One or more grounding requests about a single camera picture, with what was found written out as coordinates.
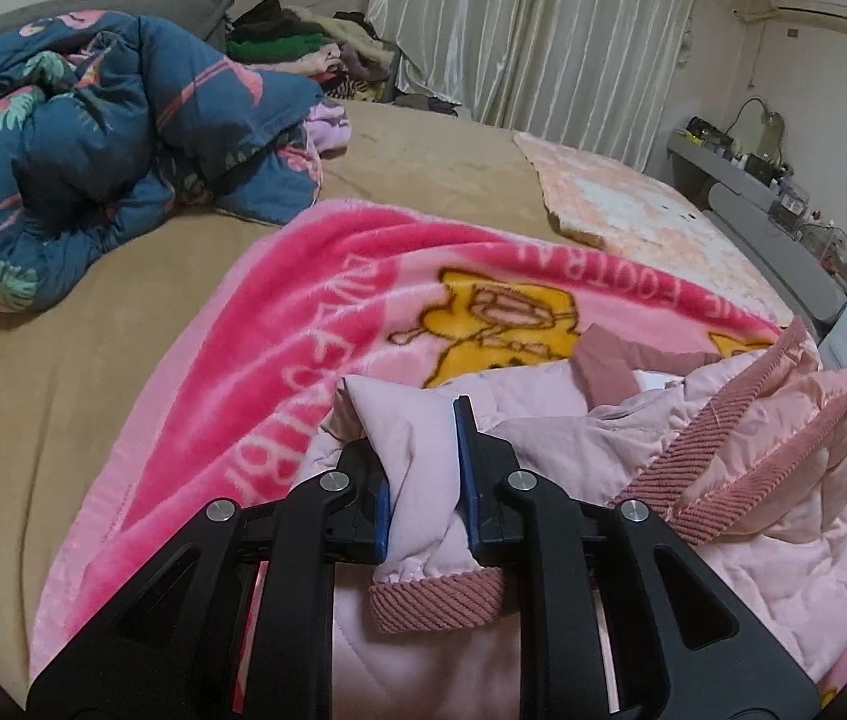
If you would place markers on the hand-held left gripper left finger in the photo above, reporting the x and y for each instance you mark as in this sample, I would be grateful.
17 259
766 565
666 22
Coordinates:
382 521

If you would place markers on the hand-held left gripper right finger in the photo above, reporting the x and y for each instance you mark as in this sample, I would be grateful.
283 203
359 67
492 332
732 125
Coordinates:
466 465

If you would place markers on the pink quilted jacket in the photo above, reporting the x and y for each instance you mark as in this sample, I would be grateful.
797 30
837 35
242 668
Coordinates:
768 540

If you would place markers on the pile of clothes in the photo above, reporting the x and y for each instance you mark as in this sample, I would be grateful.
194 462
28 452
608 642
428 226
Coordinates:
296 37

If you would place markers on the pink printed blanket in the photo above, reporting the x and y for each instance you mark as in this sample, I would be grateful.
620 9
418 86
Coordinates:
258 315

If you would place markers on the peach fluffy blanket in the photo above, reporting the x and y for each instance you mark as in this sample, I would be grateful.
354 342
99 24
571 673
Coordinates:
641 202

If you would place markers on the bed with tan sheet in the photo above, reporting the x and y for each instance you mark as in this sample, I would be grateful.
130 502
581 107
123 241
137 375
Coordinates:
93 390

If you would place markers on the lilac cloth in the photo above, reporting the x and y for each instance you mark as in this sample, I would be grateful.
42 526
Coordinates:
330 127

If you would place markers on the grey headboard shelf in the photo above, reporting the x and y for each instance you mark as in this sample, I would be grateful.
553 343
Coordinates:
761 217

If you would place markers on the small bottles on shelf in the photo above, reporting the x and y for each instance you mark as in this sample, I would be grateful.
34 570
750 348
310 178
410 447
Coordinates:
783 195

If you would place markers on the pale striped curtain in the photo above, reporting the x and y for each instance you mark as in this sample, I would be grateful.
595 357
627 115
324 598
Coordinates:
543 37

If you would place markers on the bent-neck desk lamp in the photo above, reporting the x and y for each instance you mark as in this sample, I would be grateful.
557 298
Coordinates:
768 124

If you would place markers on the blue floral duvet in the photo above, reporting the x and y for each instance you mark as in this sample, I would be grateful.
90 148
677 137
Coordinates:
93 127

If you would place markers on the grey pillow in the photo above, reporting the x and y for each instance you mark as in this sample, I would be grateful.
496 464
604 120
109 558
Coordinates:
183 9

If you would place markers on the white air conditioner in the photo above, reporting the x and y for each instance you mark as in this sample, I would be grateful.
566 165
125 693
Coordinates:
813 1

